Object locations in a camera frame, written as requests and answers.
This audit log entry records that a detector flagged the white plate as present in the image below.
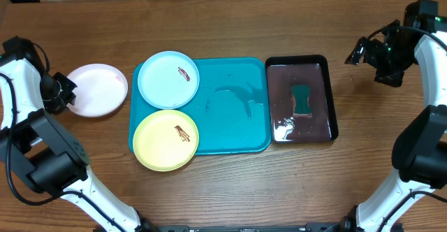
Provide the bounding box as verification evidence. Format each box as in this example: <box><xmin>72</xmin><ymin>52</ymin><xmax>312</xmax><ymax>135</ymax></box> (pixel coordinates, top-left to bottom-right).
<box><xmin>68</xmin><ymin>64</ymin><xmax>129</xmax><ymax>117</ymax></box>

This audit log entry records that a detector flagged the green sponge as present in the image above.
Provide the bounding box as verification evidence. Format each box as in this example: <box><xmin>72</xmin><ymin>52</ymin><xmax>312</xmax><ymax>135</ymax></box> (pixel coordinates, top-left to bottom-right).
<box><xmin>291</xmin><ymin>85</ymin><xmax>312</xmax><ymax>116</ymax></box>

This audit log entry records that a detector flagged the light blue plate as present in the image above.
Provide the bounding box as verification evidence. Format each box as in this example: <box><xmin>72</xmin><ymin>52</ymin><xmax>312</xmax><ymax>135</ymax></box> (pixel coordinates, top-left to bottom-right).
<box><xmin>137</xmin><ymin>51</ymin><xmax>200</xmax><ymax>109</ymax></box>

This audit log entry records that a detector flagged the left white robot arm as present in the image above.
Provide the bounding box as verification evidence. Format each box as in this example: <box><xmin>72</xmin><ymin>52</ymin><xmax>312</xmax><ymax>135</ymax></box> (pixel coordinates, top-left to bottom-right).
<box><xmin>1</xmin><ymin>36</ymin><xmax>157</xmax><ymax>231</ymax></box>

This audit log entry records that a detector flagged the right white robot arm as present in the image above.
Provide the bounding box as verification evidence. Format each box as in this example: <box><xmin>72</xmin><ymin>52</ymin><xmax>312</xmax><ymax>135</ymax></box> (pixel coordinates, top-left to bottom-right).
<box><xmin>329</xmin><ymin>0</ymin><xmax>446</xmax><ymax>232</ymax></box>

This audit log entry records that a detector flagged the black water tray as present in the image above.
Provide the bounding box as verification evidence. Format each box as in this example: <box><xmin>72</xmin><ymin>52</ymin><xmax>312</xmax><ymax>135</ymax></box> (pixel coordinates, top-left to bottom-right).
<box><xmin>265</xmin><ymin>55</ymin><xmax>339</xmax><ymax>143</ymax></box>

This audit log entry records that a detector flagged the teal plastic tray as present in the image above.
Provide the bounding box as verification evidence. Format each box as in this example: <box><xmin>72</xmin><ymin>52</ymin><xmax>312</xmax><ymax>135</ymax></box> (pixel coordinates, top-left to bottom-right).
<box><xmin>128</xmin><ymin>57</ymin><xmax>272</xmax><ymax>156</ymax></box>

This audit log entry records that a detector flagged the yellow plate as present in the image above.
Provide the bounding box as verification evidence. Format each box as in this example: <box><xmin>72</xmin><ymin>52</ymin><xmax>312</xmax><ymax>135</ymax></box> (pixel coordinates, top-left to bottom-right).
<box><xmin>133</xmin><ymin>110</ymin><xmax>200</xmax><ymax>172</ymax></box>

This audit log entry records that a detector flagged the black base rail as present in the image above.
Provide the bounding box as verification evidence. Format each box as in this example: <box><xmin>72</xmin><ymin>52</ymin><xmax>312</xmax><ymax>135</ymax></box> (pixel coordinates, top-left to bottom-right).
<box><xmin>158</xmin><ymin>222</ymin><xmax>339</xmax><ymax>232</ymax></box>

